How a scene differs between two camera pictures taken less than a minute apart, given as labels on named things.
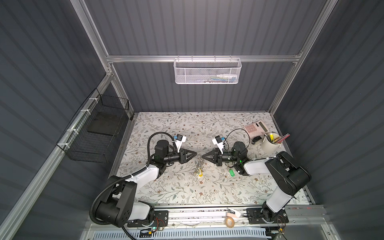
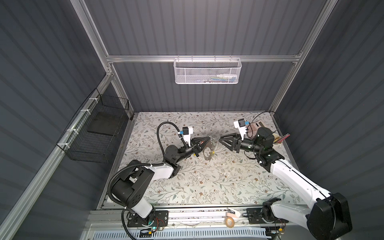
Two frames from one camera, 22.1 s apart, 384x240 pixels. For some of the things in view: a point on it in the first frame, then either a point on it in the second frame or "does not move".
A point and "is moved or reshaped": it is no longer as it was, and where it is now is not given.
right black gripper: [217, 157] -> [235, 142]
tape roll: [230, 222] does not move
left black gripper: [182, 157] -> [196, 148]
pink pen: [284, 138] does not move
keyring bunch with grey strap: [199, 165] is moved or reshaped
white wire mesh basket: [204, 71] does not move
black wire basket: [92, 133] does not move
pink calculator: [256, 129] does not move
